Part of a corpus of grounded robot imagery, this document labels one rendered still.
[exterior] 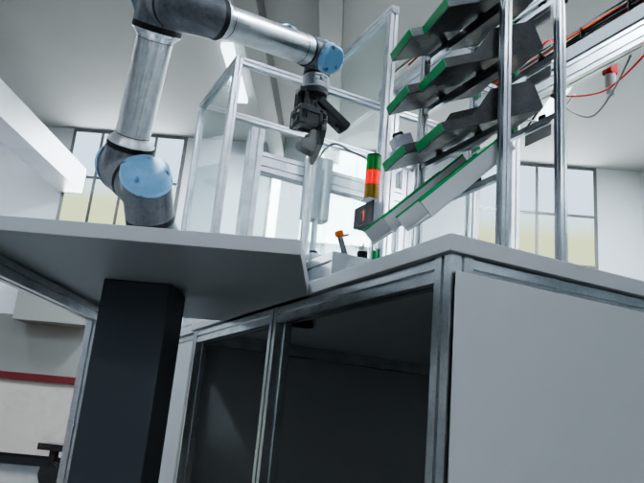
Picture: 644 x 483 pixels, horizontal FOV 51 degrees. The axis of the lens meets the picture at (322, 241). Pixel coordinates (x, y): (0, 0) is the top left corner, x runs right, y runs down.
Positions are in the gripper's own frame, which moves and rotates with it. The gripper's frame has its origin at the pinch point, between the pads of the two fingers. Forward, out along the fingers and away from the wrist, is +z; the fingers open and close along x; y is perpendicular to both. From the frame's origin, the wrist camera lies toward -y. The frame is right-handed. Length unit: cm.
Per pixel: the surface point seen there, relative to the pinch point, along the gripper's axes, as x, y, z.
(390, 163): 19.4, -12.1, 3.9
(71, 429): -57, 43, 76
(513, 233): -65, -128, -21
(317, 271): 4.1, -2.0, 31.3
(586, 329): 70, -24, 49
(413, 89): 28.1, -12.1, -12.9
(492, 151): 45, -23, 7
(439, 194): 43.2, -10.5, 19.2
